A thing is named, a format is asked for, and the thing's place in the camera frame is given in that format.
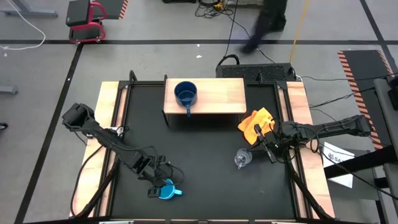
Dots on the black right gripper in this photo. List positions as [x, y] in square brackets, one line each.
[280, 137]

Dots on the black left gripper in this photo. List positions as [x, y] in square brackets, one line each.
[155, 169]

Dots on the light blue mug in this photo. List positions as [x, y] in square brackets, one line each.
[171, 192]

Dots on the dark blue mug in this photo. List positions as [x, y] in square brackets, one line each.
[185, 93]

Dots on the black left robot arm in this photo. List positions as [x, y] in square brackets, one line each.
[105, 138]

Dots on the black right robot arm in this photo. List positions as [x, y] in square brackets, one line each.
[339, 127]

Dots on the wooden shelf with black legs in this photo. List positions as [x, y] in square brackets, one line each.
[220, 96]

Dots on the orange cloth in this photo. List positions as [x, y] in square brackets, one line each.
[252, 124]

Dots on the wooden side board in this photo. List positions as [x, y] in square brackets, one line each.
[298, 99]
[107, 93]

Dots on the black computer case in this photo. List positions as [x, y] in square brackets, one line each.
[248, 71]

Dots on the white printed sheet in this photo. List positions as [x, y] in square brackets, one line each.
[337, 158]

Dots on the black metal beam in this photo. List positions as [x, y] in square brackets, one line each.
[367, 161]

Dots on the grey metal stand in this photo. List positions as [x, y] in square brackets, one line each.
[382, 124]

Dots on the person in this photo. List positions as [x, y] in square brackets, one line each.
[270, 18]

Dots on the large hazard-striped black mat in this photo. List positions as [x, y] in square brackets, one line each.
[363, 71]

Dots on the grey equipment box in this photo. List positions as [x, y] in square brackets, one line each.
[245, 2]

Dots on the black box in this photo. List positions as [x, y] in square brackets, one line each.
[180, 1]

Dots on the black shoe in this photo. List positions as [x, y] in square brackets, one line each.
[2, 126]

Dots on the grey metal foot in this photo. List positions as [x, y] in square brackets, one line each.
[7, 90]

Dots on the small hazard-striped black mat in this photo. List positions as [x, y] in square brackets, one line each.
[113, 7]

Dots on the red and black step cart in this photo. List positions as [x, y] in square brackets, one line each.
[82, 12]

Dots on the grey table leg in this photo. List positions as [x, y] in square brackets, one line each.
[31, 13]

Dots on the black rig frame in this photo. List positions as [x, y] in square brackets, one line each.
[143, 83]

